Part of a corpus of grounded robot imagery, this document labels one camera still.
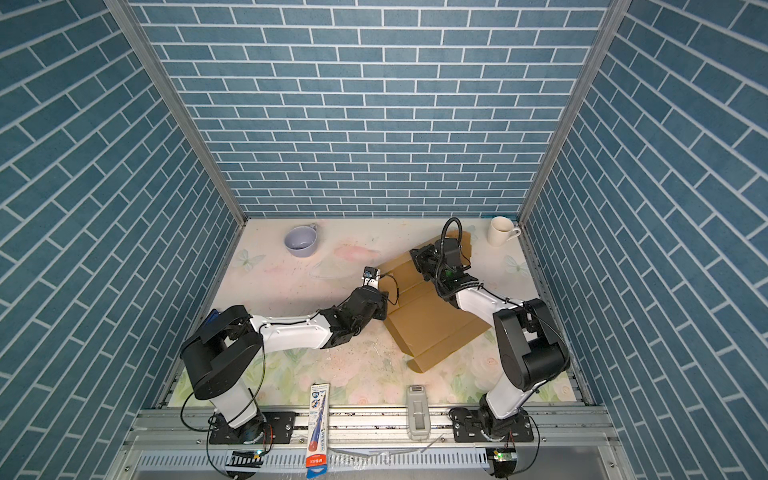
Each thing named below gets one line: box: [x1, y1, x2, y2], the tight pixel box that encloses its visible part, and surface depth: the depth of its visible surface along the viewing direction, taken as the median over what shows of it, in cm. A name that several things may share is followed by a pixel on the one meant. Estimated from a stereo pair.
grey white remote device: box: [406, 384, 431, 441], surface depth 75 cm
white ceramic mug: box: [487, 216, 521, 247], surface depth 110 cm
